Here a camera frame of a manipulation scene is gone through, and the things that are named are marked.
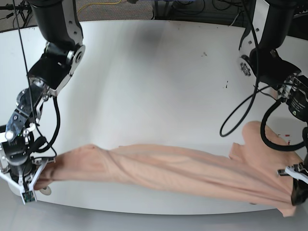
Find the left table grommet hole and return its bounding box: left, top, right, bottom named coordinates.
left=40, top=186, right=51, bottom=196

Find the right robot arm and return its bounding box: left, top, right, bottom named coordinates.
left=0, top=0, right=85, bottom=197

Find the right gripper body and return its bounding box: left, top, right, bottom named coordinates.
left=0, top=142, right=55, bottom=193

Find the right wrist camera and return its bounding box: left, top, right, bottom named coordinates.
left=21, top=191, right=37, bottom=205

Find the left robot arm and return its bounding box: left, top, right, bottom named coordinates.
left=239, top=0, right=308, bottom=152

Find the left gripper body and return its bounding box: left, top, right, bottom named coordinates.
left=277, top=151, right=308, bottom=183

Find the peach T-shirt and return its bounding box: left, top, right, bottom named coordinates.
left=35, top=121, right=302, bottom=217

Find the yellow cable on floor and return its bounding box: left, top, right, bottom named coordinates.
left=77, top=0, right=122, bottom=15

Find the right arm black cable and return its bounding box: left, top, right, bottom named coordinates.
left=28, top=95, right=61, bottom=157

